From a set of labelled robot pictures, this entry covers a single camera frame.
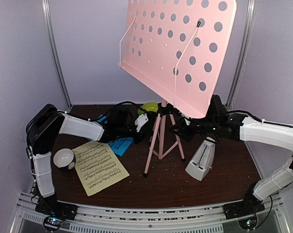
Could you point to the aluminium front rail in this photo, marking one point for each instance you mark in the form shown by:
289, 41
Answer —
197, 219

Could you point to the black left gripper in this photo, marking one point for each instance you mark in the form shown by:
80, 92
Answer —
144, 130

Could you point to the white and dark bowl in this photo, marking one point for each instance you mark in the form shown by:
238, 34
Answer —
64, 159

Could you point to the green bowl with saucer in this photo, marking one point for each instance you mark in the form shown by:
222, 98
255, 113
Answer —
148, 107

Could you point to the pink music stand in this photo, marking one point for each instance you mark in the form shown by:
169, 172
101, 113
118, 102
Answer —
176, 48

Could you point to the blue sheet music page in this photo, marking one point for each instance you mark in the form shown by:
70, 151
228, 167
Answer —
120, 145

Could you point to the white metronome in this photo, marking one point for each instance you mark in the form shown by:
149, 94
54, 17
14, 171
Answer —
201, 162

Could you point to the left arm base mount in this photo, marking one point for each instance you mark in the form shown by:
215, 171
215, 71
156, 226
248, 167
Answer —
55, 218

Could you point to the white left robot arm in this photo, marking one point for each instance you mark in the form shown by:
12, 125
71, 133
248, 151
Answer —
43, 130

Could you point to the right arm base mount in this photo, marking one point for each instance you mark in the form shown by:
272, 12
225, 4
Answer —
245, 214

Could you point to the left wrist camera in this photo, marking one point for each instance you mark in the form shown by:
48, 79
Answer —
140, 122

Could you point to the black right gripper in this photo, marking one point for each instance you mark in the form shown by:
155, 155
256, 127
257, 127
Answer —
184, 132

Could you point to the yellow sheet music page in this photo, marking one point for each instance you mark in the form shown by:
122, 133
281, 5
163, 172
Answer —
98, 167

